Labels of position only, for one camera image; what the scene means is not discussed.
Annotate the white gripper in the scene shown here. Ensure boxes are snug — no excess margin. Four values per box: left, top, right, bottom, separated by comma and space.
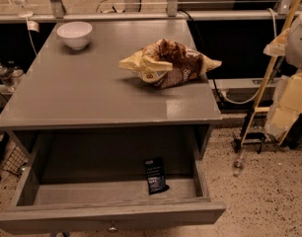
264, 29, 302, 136

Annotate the dark blue rxbar wrapper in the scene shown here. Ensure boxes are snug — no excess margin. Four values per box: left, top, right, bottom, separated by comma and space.
144, 158, 170, 195

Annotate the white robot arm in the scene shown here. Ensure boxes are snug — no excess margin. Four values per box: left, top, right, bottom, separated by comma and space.
264, 12, 302, 138

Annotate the grey cabinet counter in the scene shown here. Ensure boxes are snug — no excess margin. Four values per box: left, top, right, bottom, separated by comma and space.
0, 19, 223, 160

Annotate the open grey top drawer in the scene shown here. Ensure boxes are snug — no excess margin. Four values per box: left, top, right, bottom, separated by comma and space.
0, 126, 226, 234

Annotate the round metal drawer knob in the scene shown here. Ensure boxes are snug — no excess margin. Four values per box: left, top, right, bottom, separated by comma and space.
108, 221, 117, 233

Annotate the yellow wooden pole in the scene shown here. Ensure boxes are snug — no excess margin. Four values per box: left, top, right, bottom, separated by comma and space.
239, 0, 302, 147

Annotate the black wheeled stand base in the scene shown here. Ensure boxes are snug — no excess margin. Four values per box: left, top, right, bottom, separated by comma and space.
232, 108, 266, 153

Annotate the yellow brown chip bag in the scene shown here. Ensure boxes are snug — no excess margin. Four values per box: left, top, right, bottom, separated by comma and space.
118, 39, 222, 89

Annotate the plastic bottle on floor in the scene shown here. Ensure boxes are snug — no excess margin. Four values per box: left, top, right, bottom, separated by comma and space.
233, 151, 245, 177

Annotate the white ceramic bowl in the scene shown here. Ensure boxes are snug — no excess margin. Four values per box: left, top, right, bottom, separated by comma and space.
56, 22, 93, 50

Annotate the clear plastic water bottle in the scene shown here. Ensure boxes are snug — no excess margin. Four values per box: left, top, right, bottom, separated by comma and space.
0, 63, 15, 92

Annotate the white cable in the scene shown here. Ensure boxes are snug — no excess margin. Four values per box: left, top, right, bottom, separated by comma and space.
219, 7, 279, 105

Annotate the grey metal rail shelf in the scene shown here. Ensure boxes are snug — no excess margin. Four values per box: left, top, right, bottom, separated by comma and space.
0, 0, 302, 24

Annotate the black wire basket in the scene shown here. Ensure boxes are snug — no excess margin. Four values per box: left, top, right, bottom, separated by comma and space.
3, 146, 28, 176

